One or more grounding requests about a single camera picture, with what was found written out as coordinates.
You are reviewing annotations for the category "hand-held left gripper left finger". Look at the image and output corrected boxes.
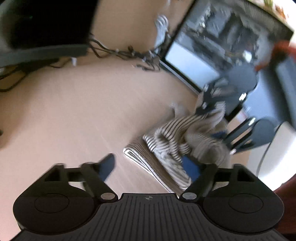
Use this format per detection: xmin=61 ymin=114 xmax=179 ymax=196
xmin=45 ymin=153 xmax=118 ymax=202

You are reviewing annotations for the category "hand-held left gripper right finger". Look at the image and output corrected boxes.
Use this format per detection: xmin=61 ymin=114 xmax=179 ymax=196
xmin=180 ymin=156 xmax=257 ymax=202

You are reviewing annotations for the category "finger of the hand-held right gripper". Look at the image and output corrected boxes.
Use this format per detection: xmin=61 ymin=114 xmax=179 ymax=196
xmin=223 ymin=118 xmax=257 ymax=153
xmin=196 ymin=82 xmax=223 ymax=115

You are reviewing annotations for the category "striped beige garment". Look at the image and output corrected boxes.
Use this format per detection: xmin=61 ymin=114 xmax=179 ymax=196
xmin=124 ymin=102 xmax=232 ymax=193

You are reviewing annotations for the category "orange blurred object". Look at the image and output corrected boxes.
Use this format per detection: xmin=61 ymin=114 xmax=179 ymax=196
xmin=254 ymin=40 xmax=296 ymax=71

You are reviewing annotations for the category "white glass-sided computer case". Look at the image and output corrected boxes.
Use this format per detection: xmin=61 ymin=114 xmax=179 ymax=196
xmin=159 ymin=0 xmax=294 ymax=122

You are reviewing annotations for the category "dark red cloth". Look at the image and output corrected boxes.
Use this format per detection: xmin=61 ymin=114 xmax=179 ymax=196
xmin=273 ymin=178 xmax=296 ymax=233

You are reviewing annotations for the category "curved black monitor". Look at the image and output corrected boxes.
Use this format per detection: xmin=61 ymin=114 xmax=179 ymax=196
xmin=0 ymin=0 xmax=99 ymax=68

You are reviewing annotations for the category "white cable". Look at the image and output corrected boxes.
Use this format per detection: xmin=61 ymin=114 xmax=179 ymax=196
xmin=153 ymin=14 xmax=170 ymax=52

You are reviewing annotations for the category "tangle of black cables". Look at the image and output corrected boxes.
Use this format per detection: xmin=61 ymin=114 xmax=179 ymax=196
xmin=87 ymin=35 xmax=162 ymax=73

